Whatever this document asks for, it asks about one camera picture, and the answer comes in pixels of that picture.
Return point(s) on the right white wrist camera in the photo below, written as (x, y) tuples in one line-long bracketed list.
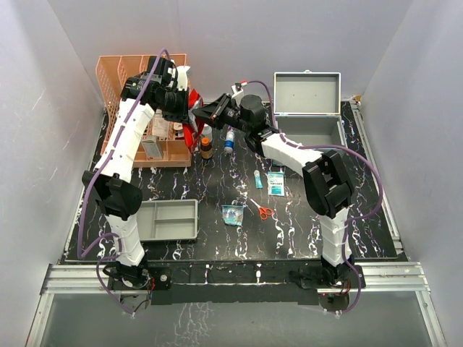
[(238, 91)]

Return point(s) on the grey plastic divided tray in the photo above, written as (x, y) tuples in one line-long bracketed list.
[(168, 220)]

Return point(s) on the orange handled scissors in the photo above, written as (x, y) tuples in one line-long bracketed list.
[(264, 212)]

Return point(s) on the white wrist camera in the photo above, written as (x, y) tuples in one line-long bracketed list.
[(182, 77), (238, 91)]

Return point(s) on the grey metal medicine case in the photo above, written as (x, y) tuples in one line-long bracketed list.
[(307, 107)]

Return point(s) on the red first aid pouch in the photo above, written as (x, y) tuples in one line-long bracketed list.
[(192, 130)]

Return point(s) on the white pill bottle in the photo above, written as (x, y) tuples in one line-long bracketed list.
[(207, 132)]

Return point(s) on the clear zip bag of wipes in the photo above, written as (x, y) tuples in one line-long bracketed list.
[(194, 103)]

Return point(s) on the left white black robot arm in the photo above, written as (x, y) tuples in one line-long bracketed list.
[(109, 184)]

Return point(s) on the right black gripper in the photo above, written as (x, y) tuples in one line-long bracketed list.
[(213, 113)]

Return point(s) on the aluminium frame rail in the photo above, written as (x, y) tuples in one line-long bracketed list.
[(248, 285)]

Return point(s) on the white medicine box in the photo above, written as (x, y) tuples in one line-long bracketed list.
[(152, 147)]

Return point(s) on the medical gauze packet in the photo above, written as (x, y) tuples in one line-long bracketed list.
[(276, 184)]

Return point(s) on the white paper packet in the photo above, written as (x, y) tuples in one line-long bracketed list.
[(160, 126)]

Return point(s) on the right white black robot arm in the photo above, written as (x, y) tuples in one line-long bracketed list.
[(328, 187)]

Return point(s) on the small bag of blue items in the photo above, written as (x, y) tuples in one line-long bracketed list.
[(232, 215)]

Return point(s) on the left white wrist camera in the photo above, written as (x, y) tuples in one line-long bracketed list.
[(182, 77)]

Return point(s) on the small blue label bottle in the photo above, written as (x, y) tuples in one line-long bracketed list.
[(229, 141)]

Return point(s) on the teal ointment tube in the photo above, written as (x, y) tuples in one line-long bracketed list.
[(258, 182)]

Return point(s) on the orange plastic file organizer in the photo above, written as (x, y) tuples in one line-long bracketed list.
[(112, 72)]

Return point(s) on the brown syrup bottle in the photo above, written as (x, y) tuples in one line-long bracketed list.
[(206, 148)]

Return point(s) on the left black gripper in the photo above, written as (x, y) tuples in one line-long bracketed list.
[(181, 116)]

